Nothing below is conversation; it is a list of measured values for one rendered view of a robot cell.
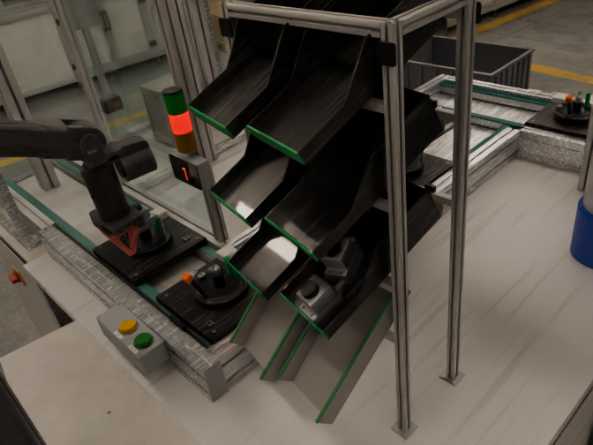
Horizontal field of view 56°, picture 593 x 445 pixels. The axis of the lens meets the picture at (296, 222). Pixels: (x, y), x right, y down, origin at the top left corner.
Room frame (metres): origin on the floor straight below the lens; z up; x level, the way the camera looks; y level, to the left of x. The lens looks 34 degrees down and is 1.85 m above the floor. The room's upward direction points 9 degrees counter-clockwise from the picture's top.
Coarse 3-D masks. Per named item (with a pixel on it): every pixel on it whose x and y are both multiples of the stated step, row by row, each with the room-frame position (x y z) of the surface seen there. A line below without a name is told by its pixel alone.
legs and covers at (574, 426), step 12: (48, 300) 1.45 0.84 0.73; (60, 312) 1.46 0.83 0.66; (60, 324) 1.45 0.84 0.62; (588, 396) 0.73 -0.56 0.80; (588, 408) 0.75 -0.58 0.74; (576, 420) 0.71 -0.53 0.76; (588, 420) 0.77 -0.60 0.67; (564, 432) 0.66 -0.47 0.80; (576, 432) 0.72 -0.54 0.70; (588, 432) 0.78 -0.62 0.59; (564, 444) 0.67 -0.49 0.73; (576, 444) 0.74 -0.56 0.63; (588, 444) 0.80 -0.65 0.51
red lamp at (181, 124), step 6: (168, 114) 1.29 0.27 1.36; (186, 114) 1.28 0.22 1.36; (174, 120) 1.27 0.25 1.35; (180, 120) 1.26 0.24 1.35; (186, 120) 1.27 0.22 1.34; (174, 126) 1.27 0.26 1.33; (180, 126) 1.26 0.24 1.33; (186, 126) 1.27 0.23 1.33; (174, 132) 1.27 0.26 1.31; (180, 132) 1.26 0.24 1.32; (186, 132) 1.27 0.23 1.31
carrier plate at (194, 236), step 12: (168, 216) 1.46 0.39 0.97; (180, 228) 1.38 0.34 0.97; (108, 240) 1.38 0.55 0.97; (120, 240) 1.37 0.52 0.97; (180, 240) 1.32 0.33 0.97; (192, 240) 1.31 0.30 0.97; (204, 240) 1.31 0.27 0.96; (96, 252) 1.33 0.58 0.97; (108, 252) 1.32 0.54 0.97; (120, 252) 1.31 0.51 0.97; (168, 252) 1.27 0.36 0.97; (180, 252) 1.26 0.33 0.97; (192, 252) 1.28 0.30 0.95; (108, 264) 1.28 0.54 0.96; (120, 264) 1.25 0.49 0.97; (132, 264) 1.24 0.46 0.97; (144, 264) 1.23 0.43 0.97; (156, 264) 1.22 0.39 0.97; (168, 264) 1.23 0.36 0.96; (132, 276) 1.18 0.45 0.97; (144, 276) 1.18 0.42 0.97
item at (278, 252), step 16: (288, 192) 0.94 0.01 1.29; (272, 208) 0.92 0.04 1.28; (256, 240) 0.89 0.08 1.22; (272, 240) 0.88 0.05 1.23; (288, 240) 0.86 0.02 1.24; (240, 256) 0.88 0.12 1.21; (256, 256) 0.86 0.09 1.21; (272, 256) 0.84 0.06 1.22; (288, 256) 0.83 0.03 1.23; (304, 256) 0.80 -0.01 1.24; (240, 272) 0.85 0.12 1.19; (256, 272) 0.83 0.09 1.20; (272, 272) 0.81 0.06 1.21; (288, 272) 0.78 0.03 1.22; (256, 288) 0.77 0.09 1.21; (272, 288) 0.76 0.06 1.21
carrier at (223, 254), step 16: (224, 256) 1.18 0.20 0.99; (208, 272) 1.12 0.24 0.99; (224, 272) 1.11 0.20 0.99; (176, 288) 1.11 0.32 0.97; (192, 288) 1.07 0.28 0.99; (208, 288) 1.06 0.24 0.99; (224, 288) 1.05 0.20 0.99; (240, 288) 1.04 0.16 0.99; (160, 304) 1.07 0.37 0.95; (176, 304) 1.04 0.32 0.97; (192, 304) 1.03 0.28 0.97; (208, 304) 1.00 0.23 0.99; (224, 304) 1.00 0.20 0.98; (240, 304) 1.01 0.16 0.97; (192, 320) 0.98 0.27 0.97; (208, 320) 0.97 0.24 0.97; (224, 320) 0.96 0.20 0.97; (240, 320) 0.95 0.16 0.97; (208, 336) 0.91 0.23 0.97
